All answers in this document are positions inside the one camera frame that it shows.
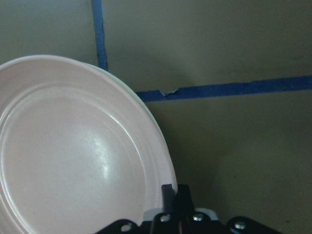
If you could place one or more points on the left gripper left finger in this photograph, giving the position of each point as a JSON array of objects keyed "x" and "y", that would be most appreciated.
[{"x": 165, "y": 222}]

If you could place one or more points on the pink plate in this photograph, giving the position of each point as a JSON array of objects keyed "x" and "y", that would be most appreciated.
[{"x": 77, "y": 151}]

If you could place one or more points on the white plate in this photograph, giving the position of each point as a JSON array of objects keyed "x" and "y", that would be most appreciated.
[{"x": 135, "y": 96}]

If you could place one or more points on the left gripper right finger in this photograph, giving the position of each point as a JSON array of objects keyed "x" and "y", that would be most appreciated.
[{"x": 198, "y": 222}]

